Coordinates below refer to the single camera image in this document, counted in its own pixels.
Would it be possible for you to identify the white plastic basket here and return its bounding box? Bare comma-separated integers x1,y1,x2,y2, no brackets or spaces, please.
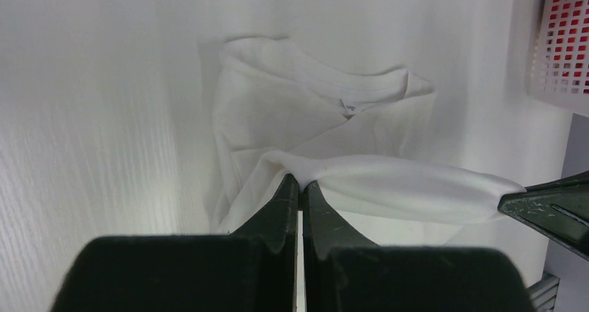
530,0,588,117

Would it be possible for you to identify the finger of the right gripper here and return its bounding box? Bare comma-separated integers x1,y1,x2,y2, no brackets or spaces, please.
497,172,588,260

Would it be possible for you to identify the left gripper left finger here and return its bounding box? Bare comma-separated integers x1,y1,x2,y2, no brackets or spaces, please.
233,174,299,311

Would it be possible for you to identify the white t-shirt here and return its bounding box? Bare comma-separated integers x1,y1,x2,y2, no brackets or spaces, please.
210,38,522,246

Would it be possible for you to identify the red t-shirt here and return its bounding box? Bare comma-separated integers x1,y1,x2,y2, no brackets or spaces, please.
540,0,588,95

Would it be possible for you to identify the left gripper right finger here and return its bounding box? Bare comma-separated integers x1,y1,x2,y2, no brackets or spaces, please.
301,181,377,311

